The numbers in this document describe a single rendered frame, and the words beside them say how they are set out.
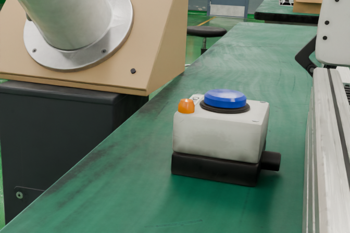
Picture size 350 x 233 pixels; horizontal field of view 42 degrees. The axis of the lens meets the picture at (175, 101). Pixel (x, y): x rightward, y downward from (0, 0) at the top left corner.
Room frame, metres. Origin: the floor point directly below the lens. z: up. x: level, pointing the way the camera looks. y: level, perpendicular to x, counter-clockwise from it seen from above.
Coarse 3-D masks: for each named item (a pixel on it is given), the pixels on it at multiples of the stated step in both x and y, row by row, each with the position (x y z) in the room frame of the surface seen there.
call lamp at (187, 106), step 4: (180, 100) 0.40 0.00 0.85; (184, 100) 0.40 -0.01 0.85; (188, 100) 0.40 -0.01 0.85; (192, 100) 0.40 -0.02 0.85; (180, 104) 0.40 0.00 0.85; (184, 104) 0.40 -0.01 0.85; (188, 104) 0.39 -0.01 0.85; (192, 104) 0.40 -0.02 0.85; (180, 108) 0.40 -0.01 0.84; (184, 108) 0.39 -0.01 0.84; (188, 108) 0.39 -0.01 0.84; (192, 108) 0.40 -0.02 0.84; (180, 112) 0.40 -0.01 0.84; (184, 112) 0.39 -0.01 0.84; (188, 112) 0.39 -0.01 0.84; (192, 112) 0.40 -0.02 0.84
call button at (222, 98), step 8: (208, 96) 0.41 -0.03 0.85; (216, 96) 0.41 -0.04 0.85; (224, 96) 0.41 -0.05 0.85; (232, 96) 0.41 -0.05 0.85; (240, 96) 0.41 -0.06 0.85; (208, 104) 0.41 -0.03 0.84; (216, 104) 0.40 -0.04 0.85; (224, 104) 0.40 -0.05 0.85; (232, 104) 0.40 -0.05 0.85; (240, 104) 0.41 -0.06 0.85
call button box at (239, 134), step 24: (192, 96) 0.45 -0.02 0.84; (192, 120) 0.39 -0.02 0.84; (216, 120) 0.38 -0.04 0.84; (240, 120) 0.38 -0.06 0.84; (264, 120) 0.39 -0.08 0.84; (192, 144) 0.39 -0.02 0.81; (216, 144) 0.38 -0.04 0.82; (240, 144) 0.38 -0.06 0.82; (264, 144) 0.43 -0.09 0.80; (192, 168) 0.39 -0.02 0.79; (216, 168) 0.38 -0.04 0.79; (240, 168) 0.38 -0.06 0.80; (264, 168) 0.40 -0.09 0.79
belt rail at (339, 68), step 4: (336, 68) 0.81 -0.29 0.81; (340, 68) 0.82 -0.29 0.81; (344, 68) 0.82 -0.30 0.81; (348, 68) 0.82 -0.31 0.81; (340, 72) 0.78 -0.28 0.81; (344, 72) 0.78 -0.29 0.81; (348, 72) 0.78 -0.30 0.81; (344, 76) 0.74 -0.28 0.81; (348, 76) 0.74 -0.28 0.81; (344, 80) 0.71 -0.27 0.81; (348, 80) 0.72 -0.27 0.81; (344, 84) 0.70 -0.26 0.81; (348, 84) 0.69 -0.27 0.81
